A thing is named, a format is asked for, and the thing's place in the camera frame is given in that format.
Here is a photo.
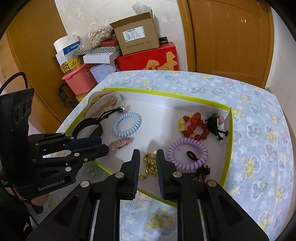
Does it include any lavender round canister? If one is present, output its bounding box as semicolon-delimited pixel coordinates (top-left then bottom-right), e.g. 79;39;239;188
89;63;116;84

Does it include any purple coil hair tie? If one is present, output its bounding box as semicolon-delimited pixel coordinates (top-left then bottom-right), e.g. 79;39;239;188
167;138;208;172

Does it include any blue and white box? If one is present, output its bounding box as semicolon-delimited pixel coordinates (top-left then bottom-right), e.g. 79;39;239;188
62;41;81;56

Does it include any black bead bracelet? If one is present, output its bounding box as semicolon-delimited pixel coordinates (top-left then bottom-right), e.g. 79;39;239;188
186;151;212;184

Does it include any green striped flat box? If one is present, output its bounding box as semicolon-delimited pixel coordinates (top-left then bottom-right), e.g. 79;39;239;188
74;45;121;56

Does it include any black headband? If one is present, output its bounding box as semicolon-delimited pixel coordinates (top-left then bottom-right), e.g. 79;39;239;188
71;117;104;138

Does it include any large red gift box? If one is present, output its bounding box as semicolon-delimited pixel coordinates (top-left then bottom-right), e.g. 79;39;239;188
115;41;180;72

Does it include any clear bag of beige pieces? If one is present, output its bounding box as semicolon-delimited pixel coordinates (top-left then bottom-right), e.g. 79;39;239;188
81;26;115;49

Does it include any black hair tie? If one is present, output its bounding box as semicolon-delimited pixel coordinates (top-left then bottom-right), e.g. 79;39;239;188
98;104;130;121

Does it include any brown wooden cabinet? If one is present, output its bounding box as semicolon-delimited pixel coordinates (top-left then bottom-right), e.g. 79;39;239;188
0;0;75;124

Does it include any gold chain bracelet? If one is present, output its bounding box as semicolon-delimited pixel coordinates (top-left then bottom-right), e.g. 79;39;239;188
138;151;160;179

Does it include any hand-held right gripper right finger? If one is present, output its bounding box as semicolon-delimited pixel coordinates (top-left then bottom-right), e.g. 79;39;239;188
156;149;270;241

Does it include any white carton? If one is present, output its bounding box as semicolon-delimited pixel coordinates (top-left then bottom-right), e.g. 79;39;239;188
55;52;68;68

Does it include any red bead bracelet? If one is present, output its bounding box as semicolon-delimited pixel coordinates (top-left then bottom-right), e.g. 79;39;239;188
178;112;211;141

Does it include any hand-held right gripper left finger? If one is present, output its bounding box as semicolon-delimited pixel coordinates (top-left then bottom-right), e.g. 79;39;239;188
26;149;141;241

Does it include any black hair clip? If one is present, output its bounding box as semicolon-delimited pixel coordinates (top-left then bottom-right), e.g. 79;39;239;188
204;111;229;142

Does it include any pink glitter hair clip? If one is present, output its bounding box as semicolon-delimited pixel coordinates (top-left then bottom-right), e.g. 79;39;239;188
107;136;135;152

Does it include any person's left hand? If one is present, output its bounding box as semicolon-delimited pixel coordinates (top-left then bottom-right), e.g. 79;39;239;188
5;185;48;207

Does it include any white paper roll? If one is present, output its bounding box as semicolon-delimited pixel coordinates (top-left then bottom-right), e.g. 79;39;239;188
54;35;79;54

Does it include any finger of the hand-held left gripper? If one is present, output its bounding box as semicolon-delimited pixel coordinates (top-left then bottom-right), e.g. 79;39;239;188
28;132;102;151
34;143;110;168

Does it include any small red box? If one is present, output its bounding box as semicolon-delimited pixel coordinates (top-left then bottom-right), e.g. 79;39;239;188
100;39;119;48

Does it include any white flat box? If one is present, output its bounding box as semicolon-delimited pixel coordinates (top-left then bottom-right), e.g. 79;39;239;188
83;52;122;64

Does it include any person's left forearm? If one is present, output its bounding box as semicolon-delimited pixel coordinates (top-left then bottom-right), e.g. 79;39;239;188
0;186;40;241

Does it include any floral blue tablecloth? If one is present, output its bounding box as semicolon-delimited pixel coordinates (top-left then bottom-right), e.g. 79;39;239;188
57;70;290;241

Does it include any black cable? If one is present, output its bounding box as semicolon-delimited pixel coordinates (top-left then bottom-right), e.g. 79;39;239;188
0;72;31;93

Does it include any open cardboard box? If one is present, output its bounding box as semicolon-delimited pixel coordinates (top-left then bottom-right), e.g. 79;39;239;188
109;12;160;56

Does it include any green-edged white tray box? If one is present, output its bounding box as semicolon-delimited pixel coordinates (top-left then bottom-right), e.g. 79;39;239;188
65;87;235;208

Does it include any pink plastic bin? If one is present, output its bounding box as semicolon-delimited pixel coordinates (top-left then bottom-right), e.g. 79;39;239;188
62;63;98;96

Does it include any blue coil hair tie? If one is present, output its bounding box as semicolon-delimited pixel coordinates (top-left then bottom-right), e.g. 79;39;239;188
112;112;142;137

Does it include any brown wooden door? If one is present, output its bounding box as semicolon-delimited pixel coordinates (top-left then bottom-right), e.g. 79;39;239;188
177;0;275;88

